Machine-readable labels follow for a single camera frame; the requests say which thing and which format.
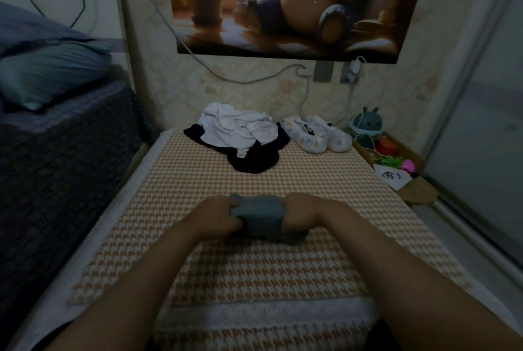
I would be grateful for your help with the green toy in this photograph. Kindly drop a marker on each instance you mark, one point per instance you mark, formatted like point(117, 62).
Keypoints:
point(390, 162)

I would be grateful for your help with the pink ball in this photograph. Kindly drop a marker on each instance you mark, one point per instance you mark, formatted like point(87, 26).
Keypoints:
point(408, 166)

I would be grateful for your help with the red toy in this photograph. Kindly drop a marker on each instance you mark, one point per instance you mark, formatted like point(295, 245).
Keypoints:
point(386, 146)

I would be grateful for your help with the grey sliding door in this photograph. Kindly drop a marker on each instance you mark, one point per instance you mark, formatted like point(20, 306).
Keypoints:
point(482, 134)

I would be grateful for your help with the black garment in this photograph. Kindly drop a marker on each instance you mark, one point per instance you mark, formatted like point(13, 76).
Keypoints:
point(257, 160)

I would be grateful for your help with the cartoon bear wall poster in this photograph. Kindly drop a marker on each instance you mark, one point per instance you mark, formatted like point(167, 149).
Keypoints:
point(294, 3)

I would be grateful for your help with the dark patterned bed cover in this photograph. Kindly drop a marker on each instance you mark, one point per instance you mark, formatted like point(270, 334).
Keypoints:
point(57, 191)

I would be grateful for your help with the pile of grey-blue clothes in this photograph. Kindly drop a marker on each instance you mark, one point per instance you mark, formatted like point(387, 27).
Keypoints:
point(263, 216)

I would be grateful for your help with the person's right forearm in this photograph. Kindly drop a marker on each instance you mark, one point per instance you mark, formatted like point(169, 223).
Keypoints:
point(425, 289)

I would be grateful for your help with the white printed card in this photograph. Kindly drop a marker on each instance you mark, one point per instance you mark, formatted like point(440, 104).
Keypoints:
point(392, 177)

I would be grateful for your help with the person's left hand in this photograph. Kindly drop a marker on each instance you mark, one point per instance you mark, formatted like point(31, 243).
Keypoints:
point(216, 217)

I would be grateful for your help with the wooden bedside tray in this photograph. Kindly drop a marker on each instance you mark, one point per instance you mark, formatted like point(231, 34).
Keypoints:
point(421, 191)

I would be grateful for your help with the blue pillow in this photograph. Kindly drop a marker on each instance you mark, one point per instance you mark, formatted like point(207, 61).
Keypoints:
point(29, 24)

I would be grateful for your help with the grey wall socket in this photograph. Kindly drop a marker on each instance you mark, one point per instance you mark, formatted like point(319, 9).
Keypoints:
point(323, 71)

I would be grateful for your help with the person's left forearm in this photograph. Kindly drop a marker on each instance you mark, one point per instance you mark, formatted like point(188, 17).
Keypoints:
point(131, 298)

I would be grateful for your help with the grey-green pillow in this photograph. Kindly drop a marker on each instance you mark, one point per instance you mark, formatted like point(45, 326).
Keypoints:
point(49, 73)

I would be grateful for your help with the teal round bunny lamp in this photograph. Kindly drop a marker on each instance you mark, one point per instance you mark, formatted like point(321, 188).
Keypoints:
point(367, 122)

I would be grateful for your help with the person's right hand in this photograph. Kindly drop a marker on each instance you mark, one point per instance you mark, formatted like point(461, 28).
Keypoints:
point(309, 212)

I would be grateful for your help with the white polo shirt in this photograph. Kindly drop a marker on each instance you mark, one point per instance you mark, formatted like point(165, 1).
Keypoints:
point(237, 126)

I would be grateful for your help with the white wall plug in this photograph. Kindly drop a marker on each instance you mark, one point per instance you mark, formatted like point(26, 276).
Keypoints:
point(304, 72)

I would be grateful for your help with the white charger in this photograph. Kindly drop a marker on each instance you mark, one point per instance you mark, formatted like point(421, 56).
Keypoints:
point(353, 70)

